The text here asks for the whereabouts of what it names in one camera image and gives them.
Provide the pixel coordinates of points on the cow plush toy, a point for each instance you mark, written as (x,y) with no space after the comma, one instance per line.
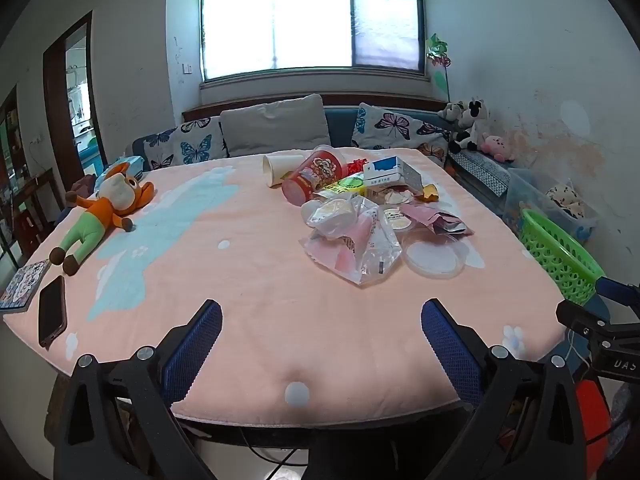
(467,130)

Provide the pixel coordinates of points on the blue butterfly pillow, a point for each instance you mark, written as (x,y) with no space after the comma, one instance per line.
(195,145)

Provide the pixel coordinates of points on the spotted plush toy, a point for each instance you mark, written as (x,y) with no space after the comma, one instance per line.
(565,200)

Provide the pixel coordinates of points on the grey cloth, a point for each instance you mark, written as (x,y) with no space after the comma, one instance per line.
(625,420)

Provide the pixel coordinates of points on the clear bottle yellow green label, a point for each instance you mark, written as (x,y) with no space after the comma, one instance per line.
(345,185)

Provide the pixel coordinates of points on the red plastic object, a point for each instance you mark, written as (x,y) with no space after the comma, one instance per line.
(592,420)

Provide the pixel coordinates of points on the blue tissue box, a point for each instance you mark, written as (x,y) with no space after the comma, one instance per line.
(130,162)

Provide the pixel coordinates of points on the beige cushion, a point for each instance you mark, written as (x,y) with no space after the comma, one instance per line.
(275,125)

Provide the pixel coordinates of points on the black smartphone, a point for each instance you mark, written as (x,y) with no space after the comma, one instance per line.
(51,310)

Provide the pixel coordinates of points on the pink plush toy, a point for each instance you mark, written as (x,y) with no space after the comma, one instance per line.
(495,146)

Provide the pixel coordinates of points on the blue white carton box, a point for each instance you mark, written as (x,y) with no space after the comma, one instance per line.
(387,170)

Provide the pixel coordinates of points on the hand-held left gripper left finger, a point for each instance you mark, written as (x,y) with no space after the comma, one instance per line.
(192,355)

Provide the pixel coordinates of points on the clear storage box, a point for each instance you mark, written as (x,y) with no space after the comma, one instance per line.
(525,190)

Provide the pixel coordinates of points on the grey white plush toy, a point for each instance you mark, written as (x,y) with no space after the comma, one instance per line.
(450,110)

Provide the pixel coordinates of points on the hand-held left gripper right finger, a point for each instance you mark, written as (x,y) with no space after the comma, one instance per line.
(450,350)

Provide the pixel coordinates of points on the pink foil packet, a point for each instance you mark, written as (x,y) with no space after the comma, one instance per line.
(430,215)

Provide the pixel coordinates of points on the green plastic basket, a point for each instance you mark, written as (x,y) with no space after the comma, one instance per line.
(555,250)

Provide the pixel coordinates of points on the printed notebook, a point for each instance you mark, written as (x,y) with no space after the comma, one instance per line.
(22,287)

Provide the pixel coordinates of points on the patterned grey cushion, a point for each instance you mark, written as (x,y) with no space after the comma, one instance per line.
(480,170)

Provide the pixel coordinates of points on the brown door frame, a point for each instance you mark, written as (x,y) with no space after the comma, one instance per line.
(52,110)

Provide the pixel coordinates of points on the blue sofa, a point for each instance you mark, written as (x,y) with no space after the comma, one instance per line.
(340,127)

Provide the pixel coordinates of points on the colourful pinwheel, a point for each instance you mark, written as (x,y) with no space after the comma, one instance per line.
(436,55)

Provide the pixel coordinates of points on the orange dog plush toy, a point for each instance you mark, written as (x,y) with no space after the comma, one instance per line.
(117,192)

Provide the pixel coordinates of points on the yellow wrapper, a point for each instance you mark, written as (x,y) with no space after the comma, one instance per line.
(431,191)

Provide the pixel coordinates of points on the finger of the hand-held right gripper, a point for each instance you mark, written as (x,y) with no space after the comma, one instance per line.
(575,317)
(612,290)

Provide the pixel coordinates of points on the clear round plastic lid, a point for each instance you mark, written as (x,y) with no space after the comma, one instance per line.
(432,257)

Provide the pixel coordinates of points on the dark wooden furniture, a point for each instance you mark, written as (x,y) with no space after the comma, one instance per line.
(35,195)

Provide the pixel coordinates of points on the red printed plastic cup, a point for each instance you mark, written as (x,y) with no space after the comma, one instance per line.
(315,172)

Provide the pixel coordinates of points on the pink orange butterfly pillow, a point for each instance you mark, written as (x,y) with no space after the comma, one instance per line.
(395,125)

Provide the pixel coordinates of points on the white paper cup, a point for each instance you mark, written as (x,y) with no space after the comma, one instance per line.
(280,167)

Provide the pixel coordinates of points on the red shredded paper bunch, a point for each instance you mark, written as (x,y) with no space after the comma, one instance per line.
(356,165)

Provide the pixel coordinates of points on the clear plastic bag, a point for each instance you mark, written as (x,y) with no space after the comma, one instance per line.
(360,255)

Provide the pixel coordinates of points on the window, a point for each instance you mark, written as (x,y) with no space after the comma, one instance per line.
(310,15)

